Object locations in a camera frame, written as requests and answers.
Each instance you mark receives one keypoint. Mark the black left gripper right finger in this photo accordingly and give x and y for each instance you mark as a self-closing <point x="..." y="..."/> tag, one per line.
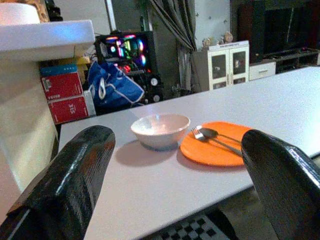
<point x="287" y="190"/>

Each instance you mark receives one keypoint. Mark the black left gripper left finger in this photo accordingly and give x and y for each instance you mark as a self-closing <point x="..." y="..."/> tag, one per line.
<point x="62" y="190"/>

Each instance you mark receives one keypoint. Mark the silver metal fork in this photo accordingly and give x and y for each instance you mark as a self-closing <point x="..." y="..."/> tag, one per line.
<point x="225" y="146"/>

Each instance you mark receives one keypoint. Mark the red cardboard box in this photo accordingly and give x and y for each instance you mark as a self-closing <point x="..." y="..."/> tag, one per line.
<point x="62" y="86"/>
<point x="67" y="110"/>

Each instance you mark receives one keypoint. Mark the orange round plate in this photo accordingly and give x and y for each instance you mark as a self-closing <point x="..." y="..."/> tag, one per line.
<point x="212" y="155"/>

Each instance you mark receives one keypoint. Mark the narrow white box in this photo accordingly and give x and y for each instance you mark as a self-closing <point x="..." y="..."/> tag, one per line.
<point x="90" y="102"/>

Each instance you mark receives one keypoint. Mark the silver metal spoon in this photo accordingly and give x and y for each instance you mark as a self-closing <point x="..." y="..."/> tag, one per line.
<point x="208" y="132"/>

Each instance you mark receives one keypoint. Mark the black white checkered mat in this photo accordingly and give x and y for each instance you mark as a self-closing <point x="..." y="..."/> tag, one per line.
<point x="190" y="230"/>

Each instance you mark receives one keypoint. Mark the blue bag with white trim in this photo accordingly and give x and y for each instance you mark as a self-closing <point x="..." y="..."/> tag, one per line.
<point x="115" y="92"/>

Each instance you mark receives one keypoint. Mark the white ceramic bowl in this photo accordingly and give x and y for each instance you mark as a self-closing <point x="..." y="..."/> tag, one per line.
<point x="160" y="132"/>

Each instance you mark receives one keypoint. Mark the blue cardboard box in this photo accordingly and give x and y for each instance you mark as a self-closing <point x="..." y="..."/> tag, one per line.
<point x="58" y="70"/>

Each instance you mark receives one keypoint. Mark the small white drawer unit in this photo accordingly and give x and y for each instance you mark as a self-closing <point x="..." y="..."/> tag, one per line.
<point x="262" y="71"/>

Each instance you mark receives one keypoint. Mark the black television stand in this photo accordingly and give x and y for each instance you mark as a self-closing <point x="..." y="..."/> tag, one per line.
<point x="300" y="58"/>

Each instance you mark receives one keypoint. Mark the white glass door cabinet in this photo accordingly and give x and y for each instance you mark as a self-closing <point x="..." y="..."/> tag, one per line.
<point x="228" y="67"/>

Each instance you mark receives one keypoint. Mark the white counter unit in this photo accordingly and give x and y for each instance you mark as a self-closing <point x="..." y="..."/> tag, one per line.
<point x="37" y="37"/>

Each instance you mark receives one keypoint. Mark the black computer case with lights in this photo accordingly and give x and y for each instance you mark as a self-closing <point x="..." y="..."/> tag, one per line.
<point x="130" y="47"/>

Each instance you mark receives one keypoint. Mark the black flat television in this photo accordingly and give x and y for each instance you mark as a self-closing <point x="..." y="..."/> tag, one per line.
<point x="287" y="30"/>

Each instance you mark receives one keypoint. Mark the small beige figurine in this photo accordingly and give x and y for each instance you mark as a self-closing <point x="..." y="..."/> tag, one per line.
<point x="228" y="37"/>
<point x="208" y="42"/>

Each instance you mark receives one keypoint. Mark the dark wooden cabinet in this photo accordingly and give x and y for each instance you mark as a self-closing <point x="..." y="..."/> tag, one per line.
<point x="250" y="30"/>

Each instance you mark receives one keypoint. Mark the white round container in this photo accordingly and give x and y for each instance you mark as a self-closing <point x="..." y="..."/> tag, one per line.
<point x="17" y="13"/>

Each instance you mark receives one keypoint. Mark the grey curtain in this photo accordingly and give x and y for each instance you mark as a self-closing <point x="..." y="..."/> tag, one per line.
<point x="175" y="22"/>

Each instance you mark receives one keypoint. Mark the black table frame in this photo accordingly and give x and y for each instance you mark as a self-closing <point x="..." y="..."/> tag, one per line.
<point x="225" y="225"/>

